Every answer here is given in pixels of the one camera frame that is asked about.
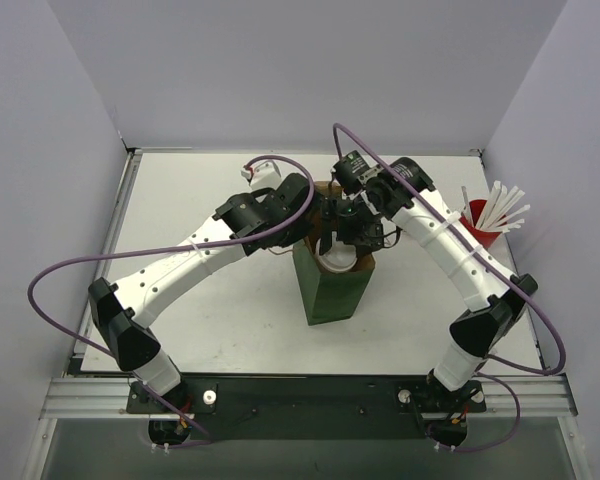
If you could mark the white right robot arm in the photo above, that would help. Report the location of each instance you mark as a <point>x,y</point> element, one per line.
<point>407,197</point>

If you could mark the brown cardboard cup carrier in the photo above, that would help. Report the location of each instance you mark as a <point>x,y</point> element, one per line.
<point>328,188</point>

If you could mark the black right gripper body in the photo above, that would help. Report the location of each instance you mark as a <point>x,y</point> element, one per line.
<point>362,232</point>

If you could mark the green paper bag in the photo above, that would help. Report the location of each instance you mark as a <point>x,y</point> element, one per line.
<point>329,297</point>

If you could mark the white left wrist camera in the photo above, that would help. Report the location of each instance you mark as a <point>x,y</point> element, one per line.
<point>262,176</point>

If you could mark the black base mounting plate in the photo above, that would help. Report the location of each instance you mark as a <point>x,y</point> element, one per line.
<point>312,407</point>

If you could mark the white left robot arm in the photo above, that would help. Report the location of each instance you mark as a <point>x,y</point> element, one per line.
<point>124,310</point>

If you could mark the aluminium rail frame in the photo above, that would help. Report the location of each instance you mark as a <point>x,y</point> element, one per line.
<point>398,327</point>

